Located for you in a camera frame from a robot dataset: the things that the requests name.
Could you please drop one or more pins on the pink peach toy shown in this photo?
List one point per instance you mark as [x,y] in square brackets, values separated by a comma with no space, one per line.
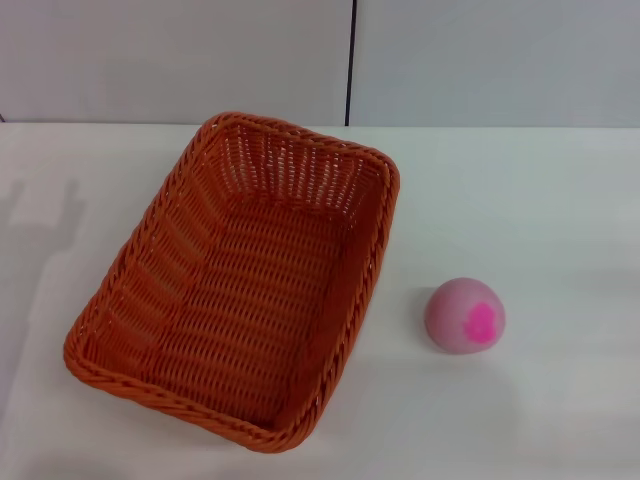
[450,320]

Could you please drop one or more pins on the orange woven plastic basket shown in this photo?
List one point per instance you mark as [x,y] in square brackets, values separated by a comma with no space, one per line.
[235,300]

